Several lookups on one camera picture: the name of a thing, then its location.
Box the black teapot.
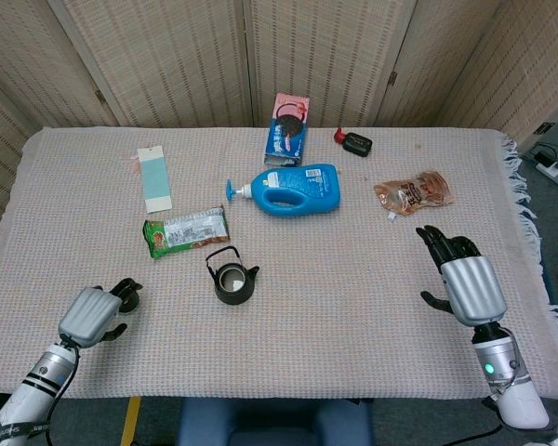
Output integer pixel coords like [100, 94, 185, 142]
[205, 245, 260, 307]

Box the black bottle red cap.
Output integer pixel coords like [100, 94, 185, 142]
[333, 126, 374, 158]

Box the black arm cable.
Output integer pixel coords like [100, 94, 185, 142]
[44, 341, 81, 446]
[459, 397, 506, 446]

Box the blue padded seat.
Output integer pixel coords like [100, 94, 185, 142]
[176, 398, 376, 446]

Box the white teal paper card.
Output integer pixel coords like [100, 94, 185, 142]
[137, 145, 174, 215]

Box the blue detergent pump bottle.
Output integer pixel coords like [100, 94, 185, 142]
[226, 163, 341, 218]

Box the blue pink cookie box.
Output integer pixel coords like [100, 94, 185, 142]
[262, 92, 311, 168]

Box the yellow floor tape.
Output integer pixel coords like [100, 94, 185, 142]
[120, 397, 141, 446]

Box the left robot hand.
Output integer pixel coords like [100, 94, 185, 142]
[58, 277, 144, 348]

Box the green snack packet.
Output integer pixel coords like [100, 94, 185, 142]
[142, 205, 231, 259]

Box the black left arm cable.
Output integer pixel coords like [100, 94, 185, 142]
[44, 341, 81, 446]

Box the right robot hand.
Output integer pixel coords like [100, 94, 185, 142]
[416, 225, 508, 326]

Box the pale woven tablecloth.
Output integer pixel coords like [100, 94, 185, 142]
[0, 125, 558, 400]

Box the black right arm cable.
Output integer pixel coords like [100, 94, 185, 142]
[459, 397, 506, 446]

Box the woven folding screen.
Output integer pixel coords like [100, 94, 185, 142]
[0, 0, 558, 224]

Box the brown spout pouch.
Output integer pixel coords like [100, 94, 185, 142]
[373, 169, 455, 222]

